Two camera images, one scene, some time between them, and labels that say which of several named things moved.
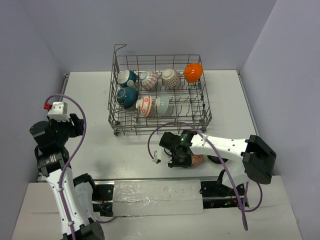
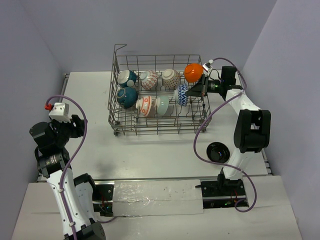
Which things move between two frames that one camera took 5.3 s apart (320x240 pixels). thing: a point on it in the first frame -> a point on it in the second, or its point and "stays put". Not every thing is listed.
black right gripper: x=187 y=164 -> x=197 y=90
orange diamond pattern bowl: x=196 y=160 -> x=179 y=94
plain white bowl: x=193 y=72 stays put
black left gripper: x=75 y=123 stays put
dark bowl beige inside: x=127 y=97 stays put
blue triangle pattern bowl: x=126 y=78 stays put
